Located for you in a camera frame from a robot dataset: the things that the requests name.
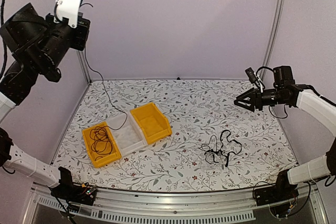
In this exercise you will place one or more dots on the white translucent plastic bin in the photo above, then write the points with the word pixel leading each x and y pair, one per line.
pixel 127 134

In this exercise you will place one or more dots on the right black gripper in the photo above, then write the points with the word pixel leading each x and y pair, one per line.
pixel 257 99

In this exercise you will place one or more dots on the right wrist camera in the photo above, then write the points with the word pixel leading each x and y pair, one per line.
pixel 255 79

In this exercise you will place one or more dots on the yellow plastic bin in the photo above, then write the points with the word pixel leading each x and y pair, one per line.
pixel 100 145
pixel 152 122

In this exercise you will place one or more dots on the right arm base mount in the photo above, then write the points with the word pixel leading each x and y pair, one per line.
pixel 282 190

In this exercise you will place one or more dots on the left aluminium frame post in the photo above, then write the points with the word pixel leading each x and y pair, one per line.
pixel 82 62

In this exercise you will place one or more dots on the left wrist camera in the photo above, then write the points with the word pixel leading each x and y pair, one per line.
pixel 66 11

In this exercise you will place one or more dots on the right aluminium frame post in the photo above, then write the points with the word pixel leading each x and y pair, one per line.
pixel 273 33

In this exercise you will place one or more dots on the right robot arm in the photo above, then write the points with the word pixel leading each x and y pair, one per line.
pixel 304 97

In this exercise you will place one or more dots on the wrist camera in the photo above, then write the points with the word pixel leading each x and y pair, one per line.
pixel 255 79
pixel 66 11

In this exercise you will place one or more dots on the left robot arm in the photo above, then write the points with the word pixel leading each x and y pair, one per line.
pixel 38 45

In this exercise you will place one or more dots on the floral table cloth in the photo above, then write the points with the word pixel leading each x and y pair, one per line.
pixel 214 145

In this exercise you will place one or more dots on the aluminium frame post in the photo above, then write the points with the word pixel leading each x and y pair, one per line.
pixel 82 62
pixel 273 33

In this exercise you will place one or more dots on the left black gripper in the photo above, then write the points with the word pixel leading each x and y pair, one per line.
pixel 81 41

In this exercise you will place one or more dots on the far yellow plastic bin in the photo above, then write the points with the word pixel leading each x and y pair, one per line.
pixel 152 122

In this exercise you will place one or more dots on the near yellow plastic bin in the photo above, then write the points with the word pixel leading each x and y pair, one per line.
pixel 100 145

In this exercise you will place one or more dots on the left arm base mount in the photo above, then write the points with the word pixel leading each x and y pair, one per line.
pixel 68 191

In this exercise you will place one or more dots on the front aluminium rail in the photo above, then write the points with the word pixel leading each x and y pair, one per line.
pixel 229 206

